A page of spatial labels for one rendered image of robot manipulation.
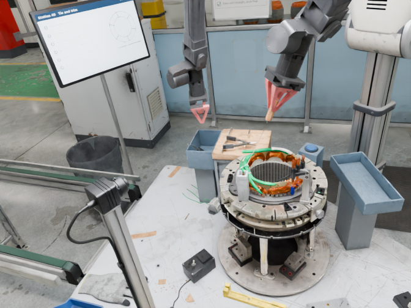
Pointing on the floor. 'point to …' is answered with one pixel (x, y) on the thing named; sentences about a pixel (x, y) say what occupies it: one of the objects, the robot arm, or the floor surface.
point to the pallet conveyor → (14, 263)
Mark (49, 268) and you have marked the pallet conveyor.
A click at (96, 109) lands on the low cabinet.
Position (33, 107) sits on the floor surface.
